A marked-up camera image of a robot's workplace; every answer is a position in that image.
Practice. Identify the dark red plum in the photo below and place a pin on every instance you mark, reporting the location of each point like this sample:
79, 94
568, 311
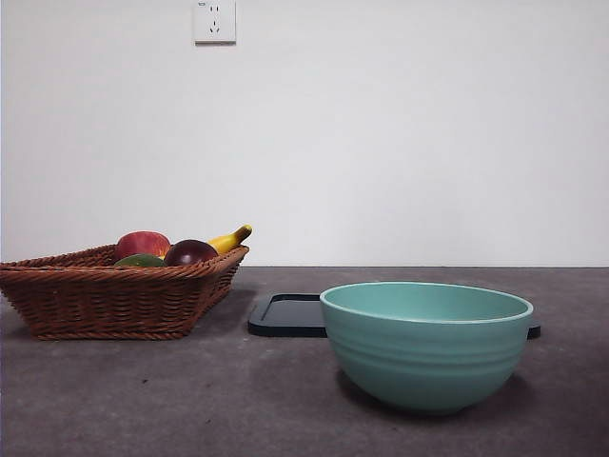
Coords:
190, 253

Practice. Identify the yellow banana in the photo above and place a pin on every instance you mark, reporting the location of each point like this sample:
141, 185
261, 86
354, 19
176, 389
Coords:
228, 240

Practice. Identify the brown wicker basket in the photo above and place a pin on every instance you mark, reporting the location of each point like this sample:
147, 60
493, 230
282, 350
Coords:
109, 304

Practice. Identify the black rectangular tray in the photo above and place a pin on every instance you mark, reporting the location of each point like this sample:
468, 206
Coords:
285, 320

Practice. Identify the green avocado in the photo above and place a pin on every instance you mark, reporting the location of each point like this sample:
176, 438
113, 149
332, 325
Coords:
140, 260

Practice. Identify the white wall socket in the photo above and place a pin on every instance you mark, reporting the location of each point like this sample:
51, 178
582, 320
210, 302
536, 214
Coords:
215, 23

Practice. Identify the teal ribbed bowl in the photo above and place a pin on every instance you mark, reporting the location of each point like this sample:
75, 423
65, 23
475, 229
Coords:
423, 362

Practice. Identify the red apple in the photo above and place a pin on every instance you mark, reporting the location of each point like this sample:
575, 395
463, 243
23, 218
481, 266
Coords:
140, 244

